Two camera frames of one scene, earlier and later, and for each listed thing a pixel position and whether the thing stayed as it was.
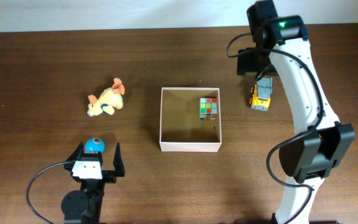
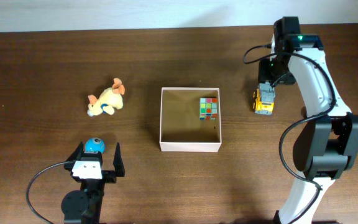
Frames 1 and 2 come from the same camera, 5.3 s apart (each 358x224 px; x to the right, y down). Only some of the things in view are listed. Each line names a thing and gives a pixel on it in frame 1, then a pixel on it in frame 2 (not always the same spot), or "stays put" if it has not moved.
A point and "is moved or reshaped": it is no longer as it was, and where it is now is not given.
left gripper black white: (110, 176) stays put
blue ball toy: (95, 145) stays put
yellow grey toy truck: (261, 94) is moved or reshaped
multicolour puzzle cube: (208, 108) stays put
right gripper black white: (245, 64) to (264, 76)
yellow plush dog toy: (109, 99) stays put
